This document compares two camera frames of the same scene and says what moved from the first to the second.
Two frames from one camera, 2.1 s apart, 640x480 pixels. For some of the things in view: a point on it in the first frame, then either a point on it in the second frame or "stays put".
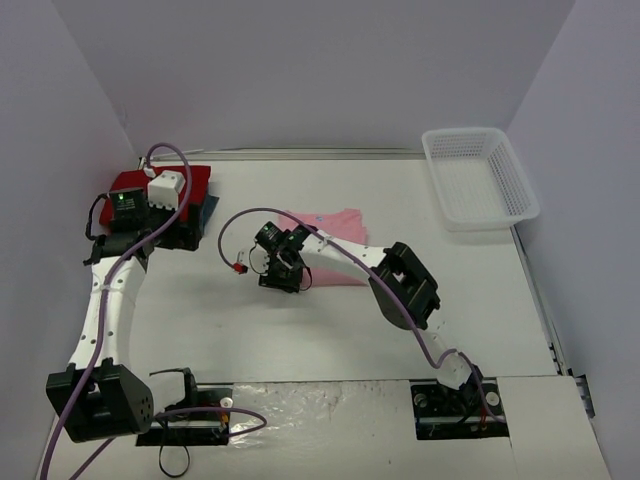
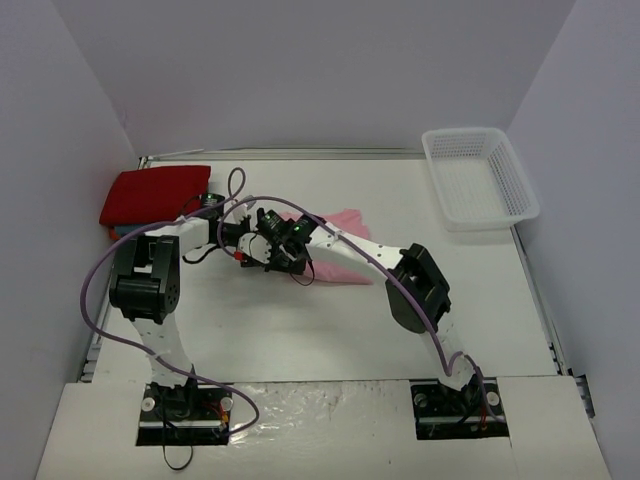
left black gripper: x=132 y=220 → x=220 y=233
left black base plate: x=200 y=429 stays put
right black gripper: x=279 y=282 → x=279 y=263
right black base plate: x=474 y=410 stays put
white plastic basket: x=479 y=178 stays put
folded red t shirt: x=137 y=179 stays put
